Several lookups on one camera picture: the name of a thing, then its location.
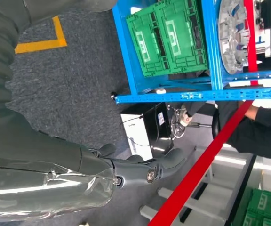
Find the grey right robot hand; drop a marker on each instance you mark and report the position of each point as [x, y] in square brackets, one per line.
[31, 149]

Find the blue metal shelf rack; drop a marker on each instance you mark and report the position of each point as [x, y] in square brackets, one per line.
[126, 46]

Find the black rack caster wheel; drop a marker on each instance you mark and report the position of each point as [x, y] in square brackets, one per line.
[114, 95]

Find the black and white equipment box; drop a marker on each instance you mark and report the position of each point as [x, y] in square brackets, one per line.
[159, 134]

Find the green folded plastic crate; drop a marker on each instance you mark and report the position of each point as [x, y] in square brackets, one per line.
[180, 37]
[140, 43]

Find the black round stool chrome base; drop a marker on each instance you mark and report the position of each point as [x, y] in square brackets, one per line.
[215, 124]

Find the person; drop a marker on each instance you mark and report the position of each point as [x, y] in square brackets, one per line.
[266, 137]

